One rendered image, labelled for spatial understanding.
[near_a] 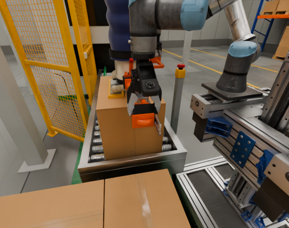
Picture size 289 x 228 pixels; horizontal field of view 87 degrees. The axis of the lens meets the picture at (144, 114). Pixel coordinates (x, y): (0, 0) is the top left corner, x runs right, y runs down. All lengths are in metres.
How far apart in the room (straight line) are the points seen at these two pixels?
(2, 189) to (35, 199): 1.01
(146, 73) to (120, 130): 0.58
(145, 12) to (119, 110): 0.56
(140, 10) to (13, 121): 1.58
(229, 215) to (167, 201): 0.59
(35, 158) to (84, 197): 1.16
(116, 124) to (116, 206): 0.43
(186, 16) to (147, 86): 0.18
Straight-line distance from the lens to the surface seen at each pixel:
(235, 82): 0.93
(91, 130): 1.33
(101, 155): 1.16
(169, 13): 0.42
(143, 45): 0.45
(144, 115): 0.49
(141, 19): 0.44
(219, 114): 0.95
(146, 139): 1.03
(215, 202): 1.41
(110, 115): 0.89
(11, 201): 1.16
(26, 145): 1.96
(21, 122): 1.80
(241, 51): 0.90
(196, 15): 0.40
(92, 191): 1.00
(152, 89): 0.40
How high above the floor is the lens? 1.36
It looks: 31 degrees down
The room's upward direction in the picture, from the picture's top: straight up
